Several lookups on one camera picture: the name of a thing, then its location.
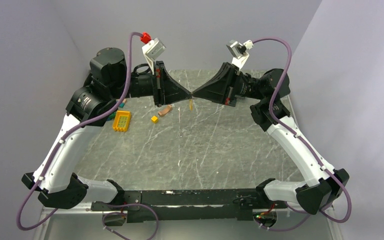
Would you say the purple cable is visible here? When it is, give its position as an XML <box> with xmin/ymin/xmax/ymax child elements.
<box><xmin>15</xmin><ymin>31</ymin><xmax>160</xmax><ymax>240</ymax></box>
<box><xmin>251</xmin><ymin>37</ymin><xmax>353</xmax><ymax>232</ymax></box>

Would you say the small yellow cube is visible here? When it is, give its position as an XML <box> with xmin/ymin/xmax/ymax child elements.
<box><xmin>151</xmin><ymin>116</ymin><xmax>159</xmax><ymax>124</ymax></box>

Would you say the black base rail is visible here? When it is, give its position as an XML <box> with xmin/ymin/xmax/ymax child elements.
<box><xmin>91</xmin><ymin>188</ymin><xmax>284</xmax><ymax>223</ymax></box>

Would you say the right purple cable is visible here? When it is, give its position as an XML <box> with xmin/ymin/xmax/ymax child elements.
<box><xmin>251</xmin><ymin>37</ymin><xmax>353</xmax><ymax>232</ymax></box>

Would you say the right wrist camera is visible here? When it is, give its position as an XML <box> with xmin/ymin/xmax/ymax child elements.
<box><xmin>226</xmin><ymin>40</ymin><xmax>254</xmax><ymax>71</ymax></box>

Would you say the yellow key tag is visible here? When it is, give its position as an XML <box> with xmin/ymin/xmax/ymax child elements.
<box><xmin>188</xmin><ymin>99</ymin><xmax>194</xmax><ymax>111</ymax></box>

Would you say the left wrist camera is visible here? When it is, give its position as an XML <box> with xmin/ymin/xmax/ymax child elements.
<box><xmin>140</xmin><ymin>32</ymin><xmax>166</xmax><ymax>75</ymax></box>

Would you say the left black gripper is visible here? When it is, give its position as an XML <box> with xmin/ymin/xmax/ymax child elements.
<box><xmin>109</xmin><ymin>61</ymin><xmax>193</xmax><ymax>108</ymax></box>

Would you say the tan curved block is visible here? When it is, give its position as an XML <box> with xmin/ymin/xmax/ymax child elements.
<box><xmin>157</xmin><ymin>104</ymin><xmax>173</xmax><ymax>117</ymax></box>

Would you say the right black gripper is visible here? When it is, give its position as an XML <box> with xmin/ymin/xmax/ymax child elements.
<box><xmin>192</xmin><ymin>62</ymin><xmax>267</xmax><ymax>105</ymax></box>

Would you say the green lego brick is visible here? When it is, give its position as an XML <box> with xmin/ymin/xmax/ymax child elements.
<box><xmin>108</xmin><ymin>111</ymin><xmax>117</xmax><ymax>120</ymax></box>

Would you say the aluminium frame rail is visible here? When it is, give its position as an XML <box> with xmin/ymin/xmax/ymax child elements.
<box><xmin>33</xmin><ymin>201</ymin><xmax>127</xmax><ymax>240</ymax></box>

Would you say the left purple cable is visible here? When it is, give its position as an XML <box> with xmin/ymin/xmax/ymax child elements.
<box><xmin>15</xmin><ymin>31</ymin><xmax>160</xmax><ymax>240</ymax></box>

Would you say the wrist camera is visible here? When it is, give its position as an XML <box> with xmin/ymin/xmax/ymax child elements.
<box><xmin>140</xmin><ymin>32</ymin><xmax>166</xmax><ymax>75</ymax></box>
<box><xmin>226</xmin><ymin>40</ymin><xmax>254</xmax><ymax>71</ymax></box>

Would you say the teal and tan block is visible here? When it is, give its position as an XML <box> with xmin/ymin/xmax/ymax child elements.
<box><xmin>118</xmin><ymin>99</ymin><xmax>127</xmax><ymax>108</ymax></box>

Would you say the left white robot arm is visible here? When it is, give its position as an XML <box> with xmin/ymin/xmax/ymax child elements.
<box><xmin>22</xmin><ymin>47</ymin><xmax>129</xmax><ymax>210</ymax></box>

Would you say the yellow window toy block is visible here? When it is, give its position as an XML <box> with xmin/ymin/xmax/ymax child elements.
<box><xmin>112</xmin><ymin>110</ymin><xmax>132</xmax><ymax>132</ymax></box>

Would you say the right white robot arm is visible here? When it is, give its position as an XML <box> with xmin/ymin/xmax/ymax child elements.
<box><xmin>191</xmin><ymin>62</ymin><xmax>350</xmax><ymax>215</ymax></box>

